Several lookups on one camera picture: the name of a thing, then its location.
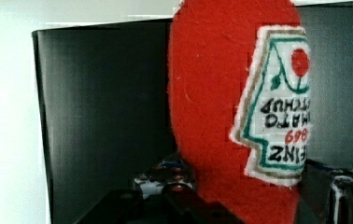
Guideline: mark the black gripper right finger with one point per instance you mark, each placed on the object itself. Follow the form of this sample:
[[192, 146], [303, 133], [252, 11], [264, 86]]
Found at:
[[326, 195]]

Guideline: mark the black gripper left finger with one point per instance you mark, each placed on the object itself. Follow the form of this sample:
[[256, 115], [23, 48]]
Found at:
[[165, 194]]

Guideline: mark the red ketchup bottle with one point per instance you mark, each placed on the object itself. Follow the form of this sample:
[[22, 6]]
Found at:
[[239, 94]]

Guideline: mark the silver black toaster oven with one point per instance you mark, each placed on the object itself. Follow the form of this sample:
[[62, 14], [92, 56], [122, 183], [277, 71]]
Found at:
[[105, 116]]

